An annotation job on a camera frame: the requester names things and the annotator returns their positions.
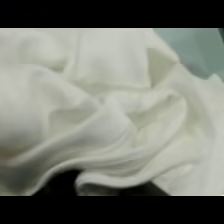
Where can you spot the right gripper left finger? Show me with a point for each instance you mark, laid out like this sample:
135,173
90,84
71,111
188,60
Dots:
61,185

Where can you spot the white shirt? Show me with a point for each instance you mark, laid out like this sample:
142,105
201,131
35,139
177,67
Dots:
100,83

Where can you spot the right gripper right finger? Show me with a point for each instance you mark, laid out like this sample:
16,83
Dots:
146,190

